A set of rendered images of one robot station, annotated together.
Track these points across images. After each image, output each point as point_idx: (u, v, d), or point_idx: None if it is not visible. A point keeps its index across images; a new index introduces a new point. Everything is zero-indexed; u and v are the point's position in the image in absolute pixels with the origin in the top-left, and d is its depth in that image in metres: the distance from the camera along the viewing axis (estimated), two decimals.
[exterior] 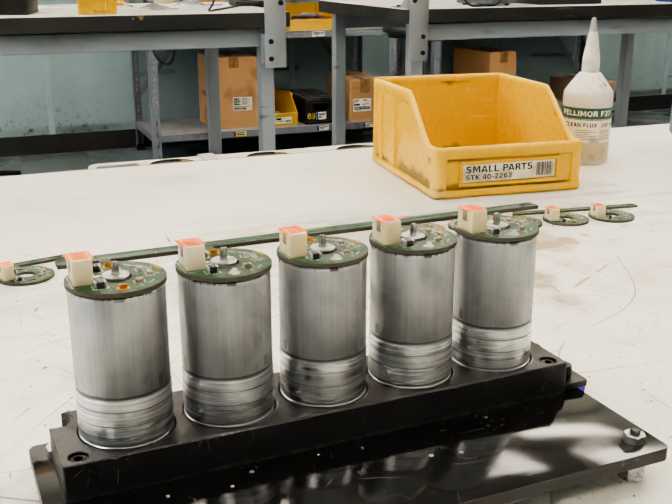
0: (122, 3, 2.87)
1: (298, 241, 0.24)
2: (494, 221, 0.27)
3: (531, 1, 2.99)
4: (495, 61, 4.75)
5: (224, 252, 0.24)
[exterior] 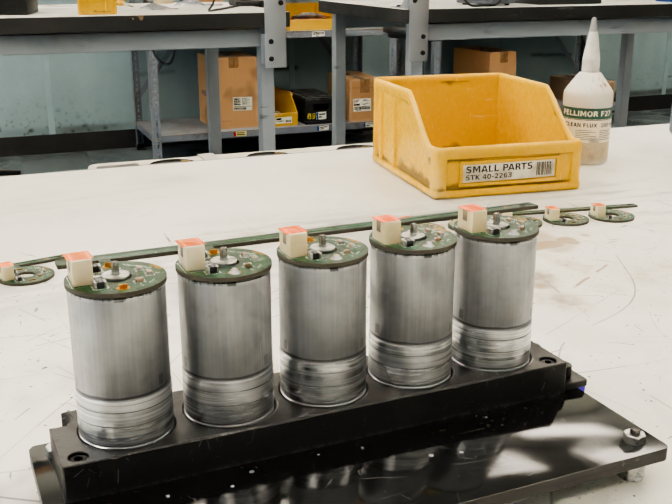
0: (122, 3, 2.87)
1: (298, 241, 0.24)
2: (494, 221, 0.27)
3: (531, 1, 2.99)
4: (495, 61, 4.75)
5: (224, 252, 0.24)
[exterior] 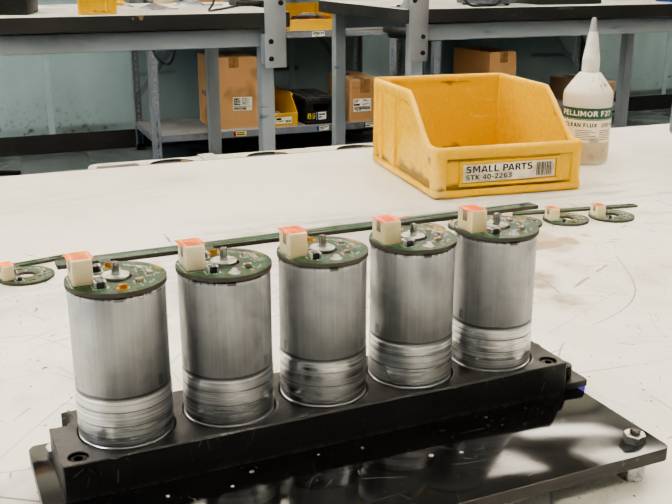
0: (122, 3, 2.87)
1: (298, 241, 0.24)
2: (494, 221, 0.27)
3: (531, 1, 2.99)
4: (495, 61, 4.75)
5: (224, 252, 0.24)
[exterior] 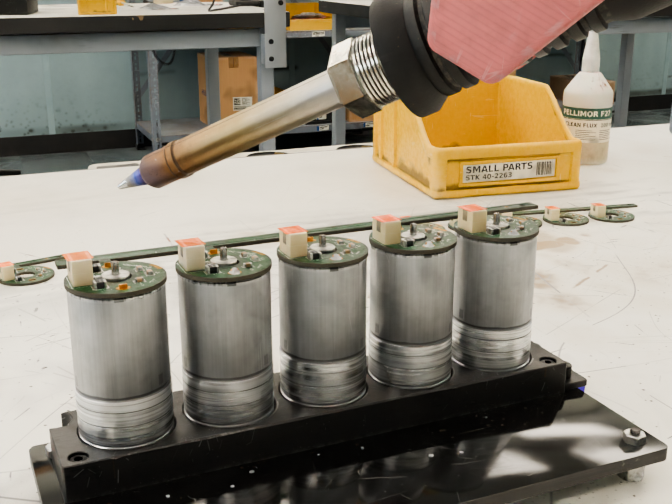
0: (122, 3, 2.87)
1: (298, 241, 0.24)
2: (494, 221, 0.27)
3: None
4: None
5: (224, 252, 0.24)
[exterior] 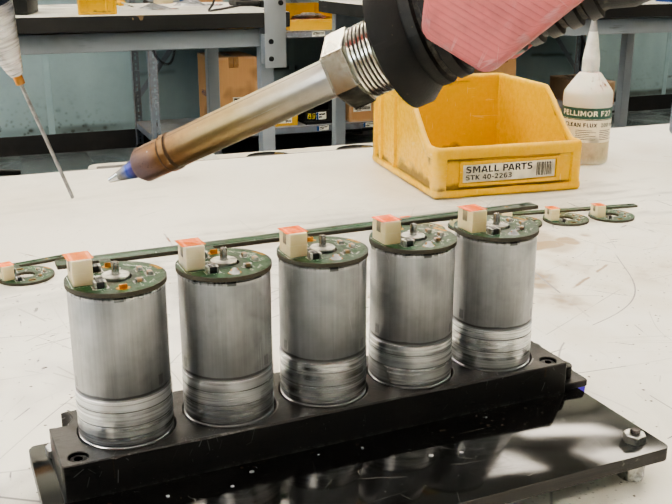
0: (122, 3, 2.87)
1: (298, 241, 0.24)
2: (494, 221, 0.27)
3: None
4: None
5: (224, 252, 0.24)
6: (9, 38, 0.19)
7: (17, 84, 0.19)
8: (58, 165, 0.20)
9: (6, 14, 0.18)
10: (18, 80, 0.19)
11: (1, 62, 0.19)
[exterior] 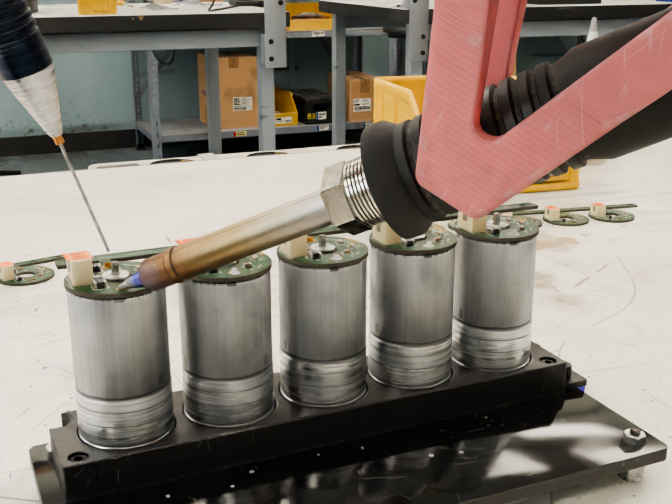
0: (122, 3, 2.87)
1: (298, 241, 0.24)
2: (494, 221, 0.27)
3: (531, 1, 2.99)
4: None
5: None
6: (50, 100, 0.19)
7: (57, 143, 0.20)
8: (95, 220, 0.21)
9: (48, 77, 0.19)
10: (58, 140, 0.20)
11: (42, 123, 0.19)
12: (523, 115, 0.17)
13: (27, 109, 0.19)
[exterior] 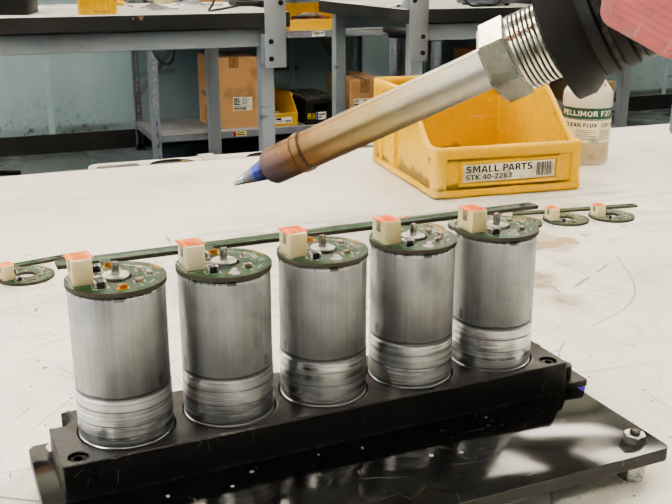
0: (122, 3, 2.87)
1: (298, 241, 0.24)
2: (494, 221, 0.27)
3: (531, 1, 2.99)
4: None
5: (224, 252, 0.24)
6: None
7: None
8: None
9: None
10: None
11: None
12: None
13: None
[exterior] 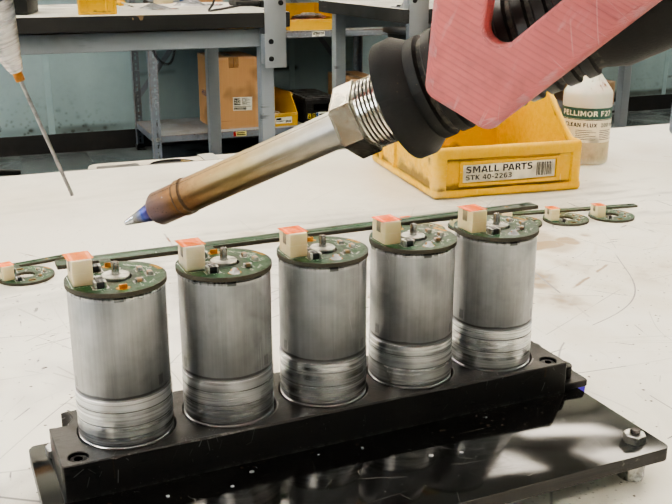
0: (122, 3, 2.87)
1: (298, 241, 0.24)
2: (494, 221, 0.27)
3: None
4: None
5: (224, 252, 0.24)
6: (9, 34, 0.19)
7: (17, 80, 0.19)
8: (58, 162, 0.20)
9: (6, 10, 0.18)
10: (18, 77, 0.19)
11: (1, 58, 0.19)
12: (536, 19, 0.16)
13: None
